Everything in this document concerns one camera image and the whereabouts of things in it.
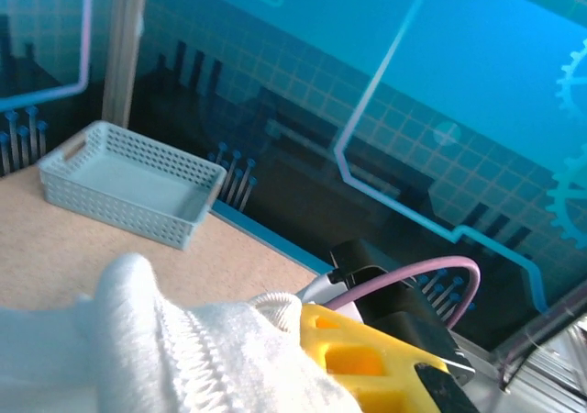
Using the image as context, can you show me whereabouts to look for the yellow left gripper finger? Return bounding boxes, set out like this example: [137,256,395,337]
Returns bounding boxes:
[298,302,447,413]

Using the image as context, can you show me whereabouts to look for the white t-shirt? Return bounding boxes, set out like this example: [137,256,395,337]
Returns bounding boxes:
[0,251,368,413]

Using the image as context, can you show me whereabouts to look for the light blue perforated basket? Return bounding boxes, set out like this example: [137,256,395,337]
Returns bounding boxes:
[38,119,228,252]

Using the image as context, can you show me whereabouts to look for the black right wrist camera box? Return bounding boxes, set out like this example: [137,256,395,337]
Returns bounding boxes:
[329,238,476,385]

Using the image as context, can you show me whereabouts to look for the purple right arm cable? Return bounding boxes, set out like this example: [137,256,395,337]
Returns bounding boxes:
[320,255,482,331]

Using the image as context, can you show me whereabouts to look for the aluminium frame post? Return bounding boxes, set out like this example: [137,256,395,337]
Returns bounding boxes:
[101,0,149,128]

